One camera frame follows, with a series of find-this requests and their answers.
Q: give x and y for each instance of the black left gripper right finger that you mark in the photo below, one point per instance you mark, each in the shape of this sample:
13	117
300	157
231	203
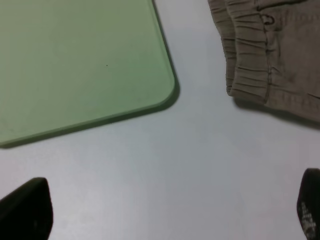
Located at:
308	204

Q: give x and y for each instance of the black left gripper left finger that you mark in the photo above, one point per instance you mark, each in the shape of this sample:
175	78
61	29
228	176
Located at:
27	212

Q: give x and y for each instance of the green plastic tray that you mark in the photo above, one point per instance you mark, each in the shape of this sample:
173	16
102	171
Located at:
70	64

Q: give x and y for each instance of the khaki shorts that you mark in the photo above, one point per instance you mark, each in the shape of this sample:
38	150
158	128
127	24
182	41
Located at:
272	53

